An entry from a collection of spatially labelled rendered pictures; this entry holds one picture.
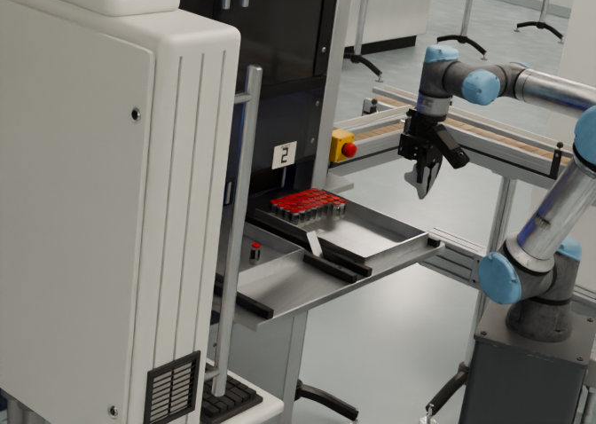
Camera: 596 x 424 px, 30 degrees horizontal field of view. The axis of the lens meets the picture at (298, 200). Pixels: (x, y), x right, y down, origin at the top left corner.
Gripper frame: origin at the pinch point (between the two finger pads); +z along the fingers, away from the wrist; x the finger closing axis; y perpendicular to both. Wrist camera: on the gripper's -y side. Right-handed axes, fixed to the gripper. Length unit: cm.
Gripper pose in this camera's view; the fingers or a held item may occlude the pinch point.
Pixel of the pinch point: (424, 194)
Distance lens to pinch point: 264.8
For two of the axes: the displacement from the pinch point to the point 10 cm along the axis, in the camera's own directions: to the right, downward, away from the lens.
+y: -7.6, -3.2, 5.6
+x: -6.4, 2.0, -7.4
